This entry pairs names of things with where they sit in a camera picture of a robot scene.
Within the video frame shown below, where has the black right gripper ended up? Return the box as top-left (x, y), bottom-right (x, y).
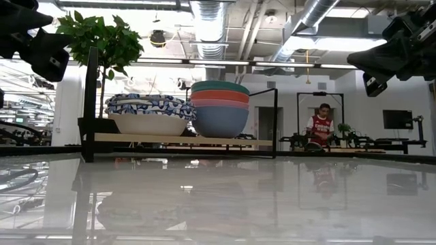
top-left (347, 2), bottom-right (436, 98)

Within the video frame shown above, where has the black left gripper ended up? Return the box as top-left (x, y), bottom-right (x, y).
top-left (0, 0), bottom-right (73, 83)

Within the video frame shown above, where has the blue patterned paper bowl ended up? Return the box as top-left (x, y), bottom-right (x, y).
top-left (104, 105), bottom-right (198, 137)
top-left (105, 98), bottom-right (191, 110)
top-left (108, 93), bottom-right (181, 102)

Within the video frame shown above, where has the teal plastic bowl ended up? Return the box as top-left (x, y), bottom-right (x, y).
top-left (190, 80), bottom-right (251, 95)

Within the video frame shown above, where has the orange plastic bowl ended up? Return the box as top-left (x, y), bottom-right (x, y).
top-left (189, 89), bottom-right (251, 104)

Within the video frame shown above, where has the pink plastic bowl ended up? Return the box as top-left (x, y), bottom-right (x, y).
top-left (190, 99), bottom-right (250, 110)

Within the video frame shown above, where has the blue plastic bowl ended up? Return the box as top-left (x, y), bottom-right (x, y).
top-left (191, 105), bottom-right (250, 139)

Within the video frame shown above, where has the black monitor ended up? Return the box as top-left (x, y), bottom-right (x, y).
top-left (382, 109), bottom-right (414, 131)

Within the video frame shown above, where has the small green plant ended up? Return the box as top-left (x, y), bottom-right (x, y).
top-left (337, 122), bottom-right (352, 137)

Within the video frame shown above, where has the black background workbench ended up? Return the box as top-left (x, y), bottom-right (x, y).
top-left (279, 114), bottom-right (429, 154)

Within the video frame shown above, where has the green leafy plant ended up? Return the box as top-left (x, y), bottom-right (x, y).
top-left (56, 10), bottom-right (144, 120)

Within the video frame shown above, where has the white pillar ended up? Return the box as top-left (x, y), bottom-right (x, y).
top-left (50, 76), bottom-right (85, 147)

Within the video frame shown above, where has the person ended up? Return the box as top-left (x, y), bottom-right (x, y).
top-left (305, 103), bottom-right (336, 147)

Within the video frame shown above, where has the long ceiling light strip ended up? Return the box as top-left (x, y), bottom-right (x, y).
top-left (129, 57), bottom-right (358, 71)

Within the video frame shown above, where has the black ceiling dome fixture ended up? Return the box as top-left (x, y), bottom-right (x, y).
top-left (149, 29), bottom-right (167, 48)

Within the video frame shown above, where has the black metal gantry frame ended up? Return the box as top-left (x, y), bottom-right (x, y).
top-left (296, 91), bottom-right (345, 137)

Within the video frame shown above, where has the black wire dish rack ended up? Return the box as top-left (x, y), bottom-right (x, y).
top-left (80, 46), bottom-right (279, 161)

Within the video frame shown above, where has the silver ventilation duct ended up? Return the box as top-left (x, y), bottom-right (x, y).
top-left (272, 0), bottom-right (341, 64)
top-left (189, 0), bottom-right (230, 81)

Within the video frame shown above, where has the black metal table frame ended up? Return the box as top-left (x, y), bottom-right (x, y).
top-left (0, 145), bottom-right (436, 165)

